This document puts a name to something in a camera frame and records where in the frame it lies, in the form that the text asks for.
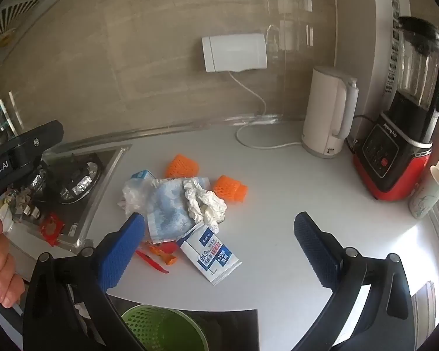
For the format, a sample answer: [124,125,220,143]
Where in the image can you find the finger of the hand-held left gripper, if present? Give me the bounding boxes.
[0,120,64,171]

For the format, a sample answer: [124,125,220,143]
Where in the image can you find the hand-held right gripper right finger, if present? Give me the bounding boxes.
[294,211,414,351]

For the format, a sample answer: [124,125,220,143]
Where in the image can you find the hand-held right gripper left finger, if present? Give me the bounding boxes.
[23,212,147,351]

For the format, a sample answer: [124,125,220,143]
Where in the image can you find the red wrapper strip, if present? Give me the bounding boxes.
[135,249,170,274]

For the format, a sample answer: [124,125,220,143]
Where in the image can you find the orange wrapper scrap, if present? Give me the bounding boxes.
[148,245,178,266]

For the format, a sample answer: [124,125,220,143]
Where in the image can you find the white plastic bag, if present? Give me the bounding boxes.
[121,177,158,220]

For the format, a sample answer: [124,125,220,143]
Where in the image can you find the blue face mask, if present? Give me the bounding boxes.
[143,177,211,244]

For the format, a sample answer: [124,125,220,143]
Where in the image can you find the green mesh wastebasket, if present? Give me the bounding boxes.
[121,303,209,351]

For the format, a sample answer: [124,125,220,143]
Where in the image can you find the white blue wipe packet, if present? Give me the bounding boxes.
[176,223,242,286]

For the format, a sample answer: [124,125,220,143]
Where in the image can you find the white tissue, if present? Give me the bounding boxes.
[183,177,228,233]

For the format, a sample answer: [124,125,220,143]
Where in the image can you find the orange foam fruit net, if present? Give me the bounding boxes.
[212,175,248,203]
[164,154,200,179]

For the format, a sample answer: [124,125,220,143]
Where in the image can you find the crumpled foil scraps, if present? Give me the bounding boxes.
[0,185,42,223]

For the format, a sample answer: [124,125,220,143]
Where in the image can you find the metal kitchen rack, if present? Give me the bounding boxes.
[0,86,23,154]

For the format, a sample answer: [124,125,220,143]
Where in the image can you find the gas stove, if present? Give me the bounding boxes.
[7,142,132,253]

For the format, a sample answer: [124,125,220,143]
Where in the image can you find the red square wrapper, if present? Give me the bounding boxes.
[40,213,64,245]

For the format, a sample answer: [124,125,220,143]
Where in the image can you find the range hood vent grille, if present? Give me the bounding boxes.
[0,0,41,48]

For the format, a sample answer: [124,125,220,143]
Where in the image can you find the red black blender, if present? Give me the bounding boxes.
[352,16,439,201]

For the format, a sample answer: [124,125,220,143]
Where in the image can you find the white patterned cup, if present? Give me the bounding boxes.
[409,165,439,220]

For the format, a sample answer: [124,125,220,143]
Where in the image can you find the white electric kettle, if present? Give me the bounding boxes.
[302,66,359,159]

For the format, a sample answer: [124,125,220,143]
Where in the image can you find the white appliance with vent grille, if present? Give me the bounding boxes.
[346,0,414,125]

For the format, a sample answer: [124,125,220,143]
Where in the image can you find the black power cable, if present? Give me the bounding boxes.
[346,114,381,154]

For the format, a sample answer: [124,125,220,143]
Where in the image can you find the white power cable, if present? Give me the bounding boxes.
[228,71,305,150]

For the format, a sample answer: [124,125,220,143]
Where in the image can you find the white wall socket cover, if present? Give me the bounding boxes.
[201,33,267,73]

